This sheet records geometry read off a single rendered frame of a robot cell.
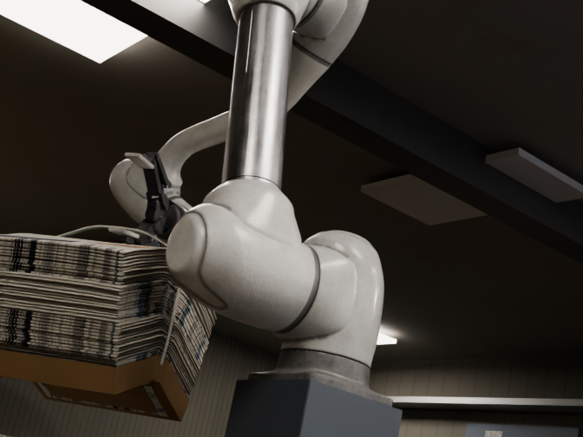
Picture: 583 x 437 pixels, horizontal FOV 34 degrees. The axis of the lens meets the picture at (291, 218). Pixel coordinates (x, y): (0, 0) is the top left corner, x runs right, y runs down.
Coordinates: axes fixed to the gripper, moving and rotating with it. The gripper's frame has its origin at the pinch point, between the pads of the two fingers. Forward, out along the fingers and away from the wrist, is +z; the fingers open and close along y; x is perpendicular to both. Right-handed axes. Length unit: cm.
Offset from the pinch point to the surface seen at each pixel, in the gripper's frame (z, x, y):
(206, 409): -911, 325, -2
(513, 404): -776, -25, -44
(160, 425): -867, 358, 25
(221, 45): -197, 75, -123
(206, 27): -190, 81, -128
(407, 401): -860, 87, -40
